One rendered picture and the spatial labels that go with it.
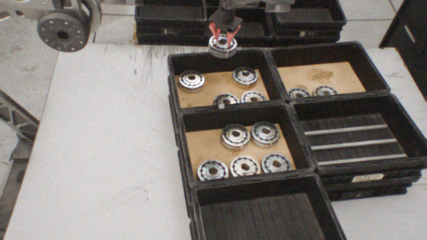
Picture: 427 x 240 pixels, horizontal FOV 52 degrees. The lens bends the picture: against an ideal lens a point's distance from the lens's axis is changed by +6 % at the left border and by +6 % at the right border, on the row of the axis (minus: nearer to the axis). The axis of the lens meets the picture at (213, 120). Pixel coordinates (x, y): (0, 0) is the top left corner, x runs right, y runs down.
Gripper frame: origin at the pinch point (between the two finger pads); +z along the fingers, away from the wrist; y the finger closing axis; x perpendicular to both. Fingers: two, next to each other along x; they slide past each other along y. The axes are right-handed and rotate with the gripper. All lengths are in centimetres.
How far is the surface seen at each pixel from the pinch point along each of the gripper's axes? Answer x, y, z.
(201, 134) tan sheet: 26.6, -7.5, 21.8
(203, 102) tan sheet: 12.6, -0.2, 21.5
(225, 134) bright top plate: 23.9, -16.0, 19.0
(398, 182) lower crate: 6, -73, 25
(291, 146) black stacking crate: 16.3, -38.1, 18.9
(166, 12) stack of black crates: -69, 70, 53
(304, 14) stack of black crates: -116, -1, 53
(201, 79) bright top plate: 4.5, 5.5, 18.3
